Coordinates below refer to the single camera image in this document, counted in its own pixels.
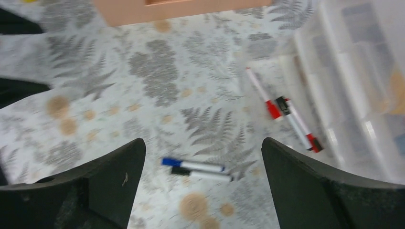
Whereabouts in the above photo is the yellow owl eraser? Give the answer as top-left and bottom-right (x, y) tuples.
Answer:
(21, 0), (38, 3)

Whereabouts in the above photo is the red cap whiteboard marker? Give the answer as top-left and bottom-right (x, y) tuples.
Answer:
(284, 98), (324, 153)

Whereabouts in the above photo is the white plastic drawer unit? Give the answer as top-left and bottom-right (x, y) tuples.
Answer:
(244, 0), (405, 184)

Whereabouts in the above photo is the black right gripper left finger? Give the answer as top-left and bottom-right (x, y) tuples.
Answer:
(0, 138), (146, 229)

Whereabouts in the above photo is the orange plastic file organizer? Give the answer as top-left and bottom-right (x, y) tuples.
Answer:
(93, 0), (273, 26)

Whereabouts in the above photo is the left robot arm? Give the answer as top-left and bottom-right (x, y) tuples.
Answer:
(0, 3), (51, 185)

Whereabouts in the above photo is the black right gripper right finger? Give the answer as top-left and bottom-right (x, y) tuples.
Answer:
(261, 137), (405, 229)

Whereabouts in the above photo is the blue cap whiteboard marker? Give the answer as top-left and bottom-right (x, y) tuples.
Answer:
(161, 157), (225, 172)

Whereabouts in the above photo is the black cap whiteboard marker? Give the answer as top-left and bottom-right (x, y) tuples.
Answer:
(276, 96), (313, 151)

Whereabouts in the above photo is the floral patterned table mat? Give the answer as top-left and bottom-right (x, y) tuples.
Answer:
(0, 0), (317, 229)

